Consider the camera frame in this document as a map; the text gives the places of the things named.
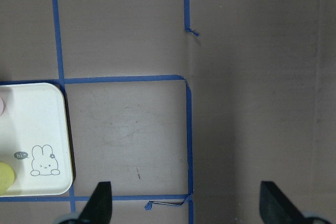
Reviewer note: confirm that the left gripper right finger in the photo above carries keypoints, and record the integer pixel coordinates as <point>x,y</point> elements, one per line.
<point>276,207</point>

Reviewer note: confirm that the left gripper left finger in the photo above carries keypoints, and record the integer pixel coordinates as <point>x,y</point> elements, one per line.
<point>98,209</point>

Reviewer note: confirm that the yellow cup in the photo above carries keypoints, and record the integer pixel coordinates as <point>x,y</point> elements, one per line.
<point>7,177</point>

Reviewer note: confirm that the pink cup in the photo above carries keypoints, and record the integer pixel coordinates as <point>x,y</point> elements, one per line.
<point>1,106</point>

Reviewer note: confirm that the cream plastic tray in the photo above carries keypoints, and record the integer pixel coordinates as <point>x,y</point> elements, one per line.
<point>34,139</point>

